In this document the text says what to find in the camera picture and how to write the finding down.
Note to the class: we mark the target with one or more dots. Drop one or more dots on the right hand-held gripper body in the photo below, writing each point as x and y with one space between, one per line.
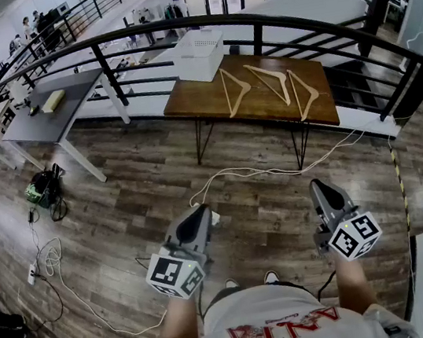
351 237

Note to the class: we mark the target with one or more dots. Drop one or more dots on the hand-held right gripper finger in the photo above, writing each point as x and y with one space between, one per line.
337 198
319 199

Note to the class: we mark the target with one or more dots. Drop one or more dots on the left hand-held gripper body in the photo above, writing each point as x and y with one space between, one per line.
174 271

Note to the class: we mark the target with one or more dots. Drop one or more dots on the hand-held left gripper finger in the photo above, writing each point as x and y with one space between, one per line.
181 228
204 225

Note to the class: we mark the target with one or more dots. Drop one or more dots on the wooden hanger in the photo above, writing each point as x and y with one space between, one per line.
303 82
235 78
264 71

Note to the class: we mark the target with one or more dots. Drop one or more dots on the white perforated plastic basket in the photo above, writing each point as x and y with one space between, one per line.
198 59

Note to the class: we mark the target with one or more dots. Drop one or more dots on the person's left forearm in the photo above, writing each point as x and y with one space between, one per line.
176 325

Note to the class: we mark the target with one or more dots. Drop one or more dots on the person's right forearm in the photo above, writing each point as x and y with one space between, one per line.
353 285

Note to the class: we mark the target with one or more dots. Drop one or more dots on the person's left shoe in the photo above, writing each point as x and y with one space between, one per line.
231 283

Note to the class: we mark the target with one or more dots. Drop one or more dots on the person's shoe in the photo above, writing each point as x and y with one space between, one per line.
231 283
271 276

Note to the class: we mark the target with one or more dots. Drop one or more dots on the yellow black striped strip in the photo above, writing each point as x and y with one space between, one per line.
399 182

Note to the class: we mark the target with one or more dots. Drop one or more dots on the person's right shoe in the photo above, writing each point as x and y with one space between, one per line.
271 276

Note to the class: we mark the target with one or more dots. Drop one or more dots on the person's white t-shirt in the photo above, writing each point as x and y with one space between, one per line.
273 305

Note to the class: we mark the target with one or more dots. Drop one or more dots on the brown wooden table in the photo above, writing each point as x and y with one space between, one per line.
204 97

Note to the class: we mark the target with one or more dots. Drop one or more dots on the white power strip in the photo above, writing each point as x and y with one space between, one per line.
32 274

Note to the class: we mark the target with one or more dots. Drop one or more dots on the green floor device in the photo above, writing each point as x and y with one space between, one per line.
37 189

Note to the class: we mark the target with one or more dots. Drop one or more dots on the grey table with white legs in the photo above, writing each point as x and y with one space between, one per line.
66 107

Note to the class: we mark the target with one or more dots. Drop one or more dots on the beige rectangular block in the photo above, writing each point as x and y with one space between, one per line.
53 101

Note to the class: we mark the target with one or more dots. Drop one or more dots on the small dark metal object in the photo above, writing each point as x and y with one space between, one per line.
33 110

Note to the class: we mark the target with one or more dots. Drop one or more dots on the black curved railing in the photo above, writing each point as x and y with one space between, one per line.
188 22

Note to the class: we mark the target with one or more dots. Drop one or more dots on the distant black balcony railing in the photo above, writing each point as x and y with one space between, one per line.
71 27

